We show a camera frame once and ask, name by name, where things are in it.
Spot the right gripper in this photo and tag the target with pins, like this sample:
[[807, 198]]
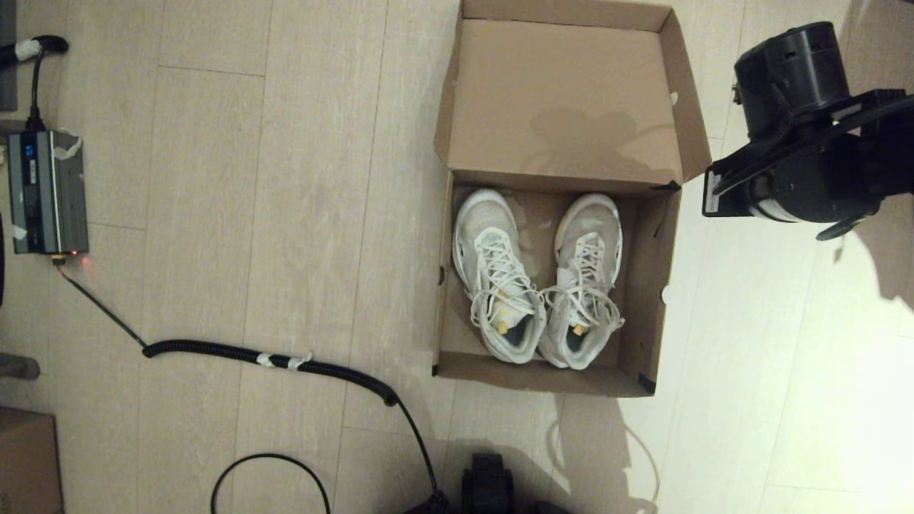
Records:
[[821, 185]]

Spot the white sneaker tan toe edge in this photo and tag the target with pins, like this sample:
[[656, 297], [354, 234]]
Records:
[[593, 221]]

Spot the brown cardboard shoe box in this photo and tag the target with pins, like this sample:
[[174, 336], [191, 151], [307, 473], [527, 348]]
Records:
[[564, 93]]

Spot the white sneaker black side mark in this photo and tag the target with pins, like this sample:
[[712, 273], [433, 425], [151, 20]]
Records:
[[485, 221]]

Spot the small brown cardboard box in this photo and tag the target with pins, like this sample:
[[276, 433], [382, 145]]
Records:
[[28, 464]]

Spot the black ridged robot part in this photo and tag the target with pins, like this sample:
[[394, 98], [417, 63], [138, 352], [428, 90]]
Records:
[[488, 485]]

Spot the grey power supply unit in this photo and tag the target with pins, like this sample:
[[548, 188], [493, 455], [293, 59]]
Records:
[[48, 200]]

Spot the grey metal foot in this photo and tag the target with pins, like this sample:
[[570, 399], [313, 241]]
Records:
[[18, 367]]

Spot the dark flat panel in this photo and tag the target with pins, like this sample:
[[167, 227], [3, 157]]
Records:
[[7, 57]]

